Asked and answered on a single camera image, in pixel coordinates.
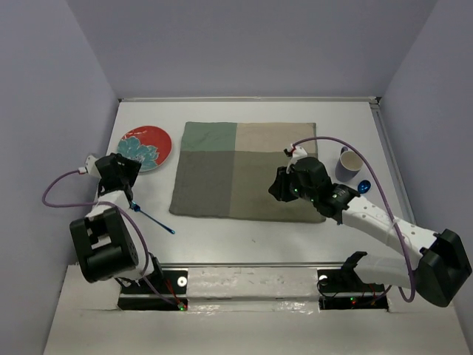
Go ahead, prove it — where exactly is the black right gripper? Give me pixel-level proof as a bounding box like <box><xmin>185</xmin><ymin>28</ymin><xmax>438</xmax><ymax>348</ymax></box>
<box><xmin>268</xmin><ymin>164</ymin><xmax>316</xmax><ymax>203</ymax></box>

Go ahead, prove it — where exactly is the red floral plate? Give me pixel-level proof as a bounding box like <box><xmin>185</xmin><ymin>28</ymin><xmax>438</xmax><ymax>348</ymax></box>
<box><xmin>115</xmin><ymin>126</ymin><xmax>172</xmax><ymax>173</ymax></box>

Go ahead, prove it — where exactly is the green beige patchwork cloth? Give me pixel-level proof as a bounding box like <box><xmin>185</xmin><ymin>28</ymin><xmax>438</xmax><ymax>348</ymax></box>
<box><xmin>169</xmin><ymin>121</ymin><xmax>325</xmax><ymax>223</ymax></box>

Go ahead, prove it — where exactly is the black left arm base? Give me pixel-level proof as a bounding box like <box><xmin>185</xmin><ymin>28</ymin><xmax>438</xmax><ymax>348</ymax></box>
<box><xmin>115</xmin><ymin>266</ymin><xmax>188</xmax><ymax>311</ymax></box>

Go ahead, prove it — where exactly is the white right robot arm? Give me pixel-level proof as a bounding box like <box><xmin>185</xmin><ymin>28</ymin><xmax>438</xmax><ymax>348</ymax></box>
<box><xmin>268</xmin><ymin>157</ymin><xmax>472</xmax><ymax>308</ymax></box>

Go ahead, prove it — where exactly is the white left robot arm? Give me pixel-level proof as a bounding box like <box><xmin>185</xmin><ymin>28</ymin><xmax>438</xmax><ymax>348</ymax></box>
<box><xmin>69</xmin><ymin>153</ymin><xmax>164</xmax><ymax>292</ymax></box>

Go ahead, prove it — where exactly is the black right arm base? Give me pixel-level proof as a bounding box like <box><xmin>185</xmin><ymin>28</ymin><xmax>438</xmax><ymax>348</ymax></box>
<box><xmin>316</xmin><ymin>251</ymin><xmax>389</xmax><ymax>311</ymax></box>

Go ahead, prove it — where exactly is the blue metallic fork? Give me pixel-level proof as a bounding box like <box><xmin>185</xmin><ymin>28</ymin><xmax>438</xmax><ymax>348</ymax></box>
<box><xmin>130</xmin><ymin>201</ymin><xmax>175</xmax><ymax>234</ymax></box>

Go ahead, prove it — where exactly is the purple mug cream inside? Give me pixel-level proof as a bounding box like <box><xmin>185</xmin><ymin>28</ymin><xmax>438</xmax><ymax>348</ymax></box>
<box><xmin>335</xmin><ymin>146</ymin><xmax>364</xmax><ymax>183</ymax></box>

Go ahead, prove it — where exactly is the blue metallic spoon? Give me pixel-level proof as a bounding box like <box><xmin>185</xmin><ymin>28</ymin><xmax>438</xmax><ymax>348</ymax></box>
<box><xmin>357</xmin><ymin>180</ymin><xmax>372</xmax><ymax>195</ymax></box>

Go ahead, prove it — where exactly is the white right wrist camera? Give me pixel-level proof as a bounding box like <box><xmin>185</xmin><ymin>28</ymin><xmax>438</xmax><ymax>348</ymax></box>
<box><xmin>284</xmin><ymin>145</ymin><xmax>307</xmax><ymax>165</ymax></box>

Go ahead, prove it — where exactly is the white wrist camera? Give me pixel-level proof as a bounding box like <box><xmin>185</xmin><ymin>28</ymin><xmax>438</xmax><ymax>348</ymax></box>
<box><xmin>284</xmin><ymin>145</ymin><xmax>307</xmax><ymax>165</ymax></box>
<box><xmin>84</xmin><ymin>155</ymin><xmax>100</xmax><ymax>178</ymax></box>

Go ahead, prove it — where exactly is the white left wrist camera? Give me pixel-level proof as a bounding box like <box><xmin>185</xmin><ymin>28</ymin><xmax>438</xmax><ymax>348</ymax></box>
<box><xmin>84</xmin><ymin>155</ymin><xmax>100</xmax><ymax>178</ymax></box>

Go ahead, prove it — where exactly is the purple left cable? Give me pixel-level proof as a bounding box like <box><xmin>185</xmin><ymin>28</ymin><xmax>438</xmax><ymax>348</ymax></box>
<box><xmin>41</xmin><ymin>169</ymin><xmax>182</xmax><ymax>308</ymax></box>

